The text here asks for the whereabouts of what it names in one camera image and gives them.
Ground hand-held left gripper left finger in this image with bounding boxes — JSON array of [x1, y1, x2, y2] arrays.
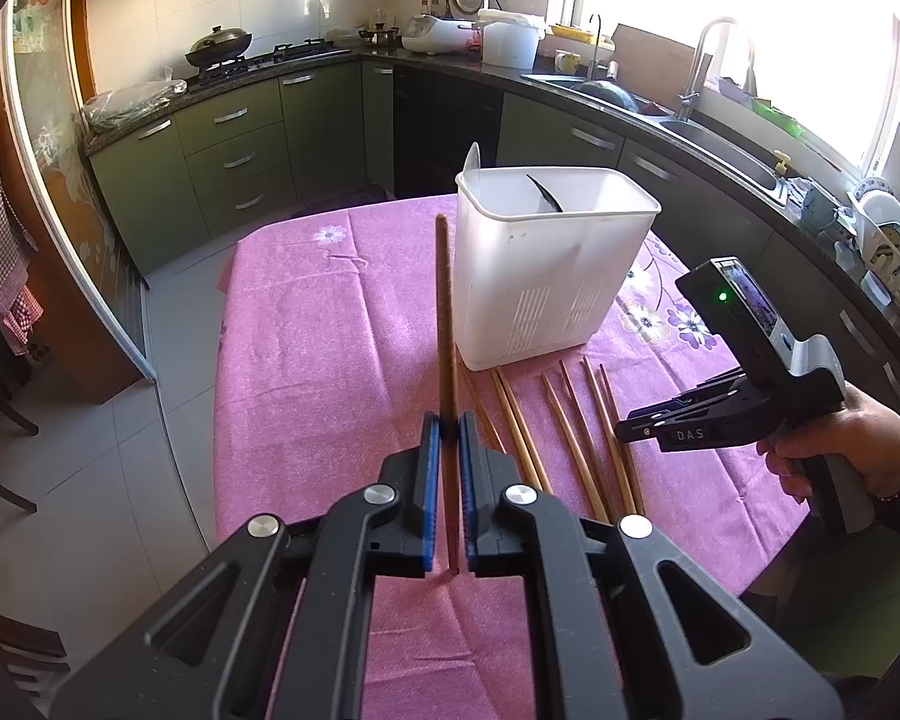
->
[[49, 411, 443, 720]]

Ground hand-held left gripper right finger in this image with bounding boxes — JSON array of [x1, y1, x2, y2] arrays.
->
[[457, 411, 845, 720]]

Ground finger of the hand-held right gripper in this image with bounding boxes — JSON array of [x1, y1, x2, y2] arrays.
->
[[626, 371, 751, 425], [616, 411, 755, 452]]

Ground dark brown wooden chopstick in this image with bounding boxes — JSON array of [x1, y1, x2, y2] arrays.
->
[[461, 370, 508, 458], [435, 214, 462, 575]]

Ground white plastic utensil holder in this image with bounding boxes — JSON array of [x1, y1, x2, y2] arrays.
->
[[455, 167, 662, 372]]

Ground person's right hand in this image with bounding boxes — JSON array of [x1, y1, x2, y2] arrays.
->
[[757, 384, 900, 503]]

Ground pink floral tablecloth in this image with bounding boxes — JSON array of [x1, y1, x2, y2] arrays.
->
[[214, 195, 811, 720]]

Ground grey mug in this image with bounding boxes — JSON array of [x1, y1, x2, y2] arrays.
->
[[799, 184, 841, 232]]

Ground steel sink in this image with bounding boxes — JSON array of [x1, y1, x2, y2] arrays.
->
[[660, 116, 788, 201]]

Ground green plastic box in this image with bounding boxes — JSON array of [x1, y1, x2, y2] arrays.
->
[[752, 97, 805, 137]]

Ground silver kitchen faucet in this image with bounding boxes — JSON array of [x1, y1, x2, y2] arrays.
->
[[675, 17, 757, 121]]

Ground dark wok in sink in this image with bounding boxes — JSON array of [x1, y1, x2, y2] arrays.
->
[[570, 77, 638, 110]]

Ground wooden cutting board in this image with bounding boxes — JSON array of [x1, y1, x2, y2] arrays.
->
[[613, 24, 695, 91]]

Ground black built-in appliance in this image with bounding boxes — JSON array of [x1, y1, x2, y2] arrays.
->
[[392, 66, 505, 200]]

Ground thin black faucet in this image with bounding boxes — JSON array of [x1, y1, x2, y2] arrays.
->
[[589, 13, 617, 80]]

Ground green kitchen cabinets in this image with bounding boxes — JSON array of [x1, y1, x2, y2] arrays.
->
[[86, 56, 395, 278]]

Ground white plastic bucket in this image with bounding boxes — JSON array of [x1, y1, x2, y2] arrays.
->
[[477, 9, 547, 70]]

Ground white rice cooker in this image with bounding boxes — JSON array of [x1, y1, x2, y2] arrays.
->
[[403, 15, 475, 56]]

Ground black gas stove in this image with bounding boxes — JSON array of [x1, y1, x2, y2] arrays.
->
[[195, 39, 353, 85]]

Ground plastic bag of vegetables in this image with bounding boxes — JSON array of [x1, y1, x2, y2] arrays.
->
[[81, 79, 188, 128]]

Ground black wok with lid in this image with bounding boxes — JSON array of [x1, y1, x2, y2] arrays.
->
[[185, 25, 254, 70]]

